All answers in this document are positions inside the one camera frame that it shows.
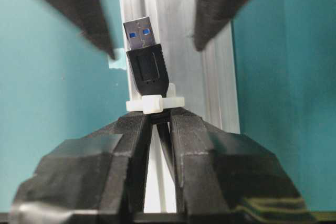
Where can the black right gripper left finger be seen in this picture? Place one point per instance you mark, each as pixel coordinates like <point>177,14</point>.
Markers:
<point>99,178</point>

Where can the teal tape piece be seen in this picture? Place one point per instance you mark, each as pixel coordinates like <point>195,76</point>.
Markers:
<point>120,59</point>

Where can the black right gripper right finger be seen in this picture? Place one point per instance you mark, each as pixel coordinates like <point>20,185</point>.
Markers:
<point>231,176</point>

